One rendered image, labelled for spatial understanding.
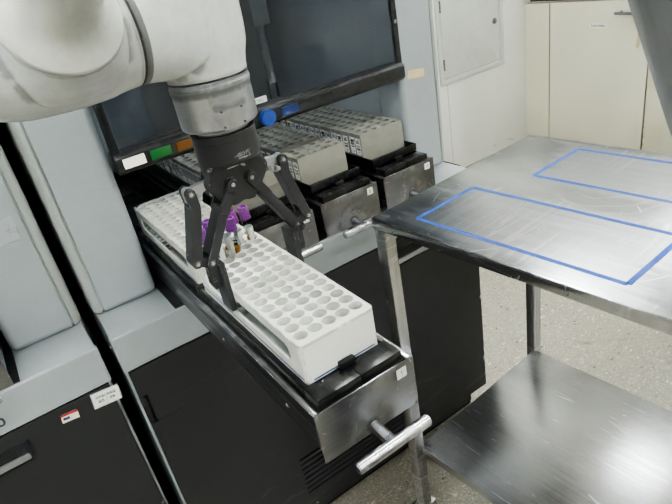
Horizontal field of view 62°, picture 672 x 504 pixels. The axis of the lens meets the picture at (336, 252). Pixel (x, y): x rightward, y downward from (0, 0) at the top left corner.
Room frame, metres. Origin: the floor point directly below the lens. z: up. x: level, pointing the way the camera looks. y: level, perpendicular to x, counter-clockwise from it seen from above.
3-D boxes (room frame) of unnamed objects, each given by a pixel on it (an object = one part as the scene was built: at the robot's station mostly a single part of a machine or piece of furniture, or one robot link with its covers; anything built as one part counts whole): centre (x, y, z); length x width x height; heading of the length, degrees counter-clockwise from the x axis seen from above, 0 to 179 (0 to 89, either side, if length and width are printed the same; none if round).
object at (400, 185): (1.37, -0.02, 0.78); 0.73 x 0.14 x 0.09; 29
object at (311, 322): (0.63, 0.09, 0.84); 0.30 x 0.10 x 0.06; 30
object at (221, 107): (0.65, 0.10, 1.09); 0.09 x 0.09 x 0.06
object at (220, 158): (0.66, 0.10, 1.02); 0.08 x 0.07 x 0.09; 120
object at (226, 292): (0.63, 0.15, 0.87); 0.03 x 0.01 x 0.07; 30
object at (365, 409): (0.75, 0.15, 0.78); 0.73 x 0.14 x 0.09; 29
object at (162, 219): (0.91, 0.24, 0.83); 0.30 x 0.10 x 0.06; 29
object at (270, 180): (1.01, 0.13, 0.85); 0.12 x 0.02 x 0.06; 120
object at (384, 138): (1.16, -0.14, 0.85); 0.12 x 0.02 x 0.06; 118
